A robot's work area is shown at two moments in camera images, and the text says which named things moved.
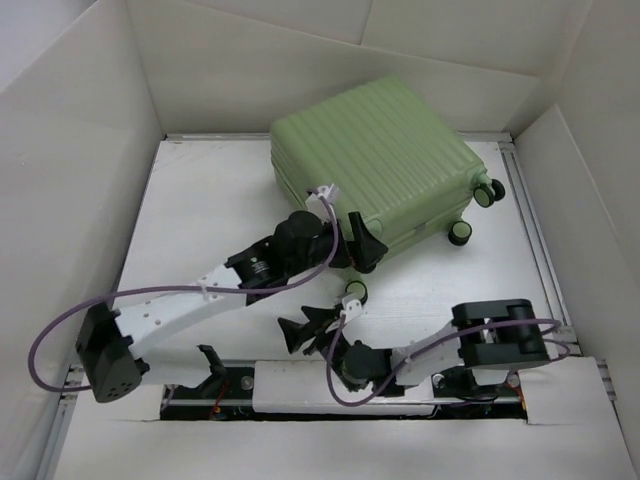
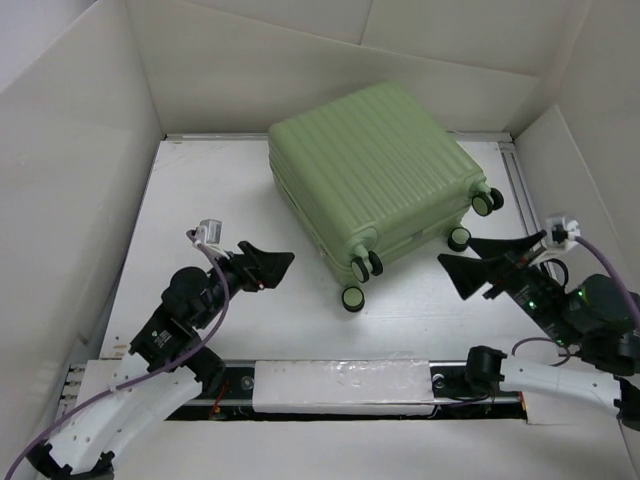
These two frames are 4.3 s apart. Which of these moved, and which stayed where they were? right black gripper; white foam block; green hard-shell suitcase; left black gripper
Moved: left black gripper; right black gripper
Stayed: white foam block; green hard-shell suitcase
